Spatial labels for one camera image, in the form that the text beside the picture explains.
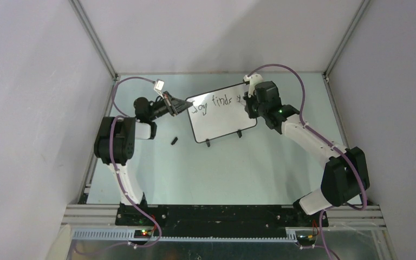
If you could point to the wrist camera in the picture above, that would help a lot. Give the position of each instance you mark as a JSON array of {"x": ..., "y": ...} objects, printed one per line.
[
  {"x": 158, "y": 87},
  {"x": 252, "y": 80}
]

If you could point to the black marker cap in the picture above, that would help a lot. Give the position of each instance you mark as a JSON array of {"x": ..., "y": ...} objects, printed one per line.
[{"x": 175, "y": 139}]

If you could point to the aluminium frame rail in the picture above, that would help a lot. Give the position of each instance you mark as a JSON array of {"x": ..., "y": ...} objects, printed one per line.
[{"x": 91, "y": 221}]

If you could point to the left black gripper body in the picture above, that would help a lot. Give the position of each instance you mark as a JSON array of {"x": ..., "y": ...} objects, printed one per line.
[{"x": 169, "y": 105}]

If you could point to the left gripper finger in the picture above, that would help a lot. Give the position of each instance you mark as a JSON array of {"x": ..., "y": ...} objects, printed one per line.
[
  {"x": 173, "y": 99},
  {"x": 180, "y": 107}
]

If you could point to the black framed whiteboard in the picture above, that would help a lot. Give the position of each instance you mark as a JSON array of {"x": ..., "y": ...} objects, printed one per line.
[{"x": 219, "y": 112}]

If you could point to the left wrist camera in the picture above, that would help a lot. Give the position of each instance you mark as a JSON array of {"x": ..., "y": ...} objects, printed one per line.
[{"x": 158, "y": 87}]

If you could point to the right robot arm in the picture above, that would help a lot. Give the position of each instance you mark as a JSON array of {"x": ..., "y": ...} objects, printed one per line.
[{"x": 345, "y": 173}]

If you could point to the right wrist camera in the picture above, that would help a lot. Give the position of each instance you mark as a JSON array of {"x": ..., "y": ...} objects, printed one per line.
[{"x": 252, "y": 80}]

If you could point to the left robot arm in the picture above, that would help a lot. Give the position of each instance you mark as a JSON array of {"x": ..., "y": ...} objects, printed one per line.
[{"x": 115, "y": 140}]

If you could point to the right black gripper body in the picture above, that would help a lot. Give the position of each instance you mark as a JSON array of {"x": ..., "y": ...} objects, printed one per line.
[{"x": 254, "y": 109}]

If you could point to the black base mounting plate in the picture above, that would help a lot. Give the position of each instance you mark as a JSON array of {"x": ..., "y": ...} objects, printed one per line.
[{"x": 218, "y": 221}]

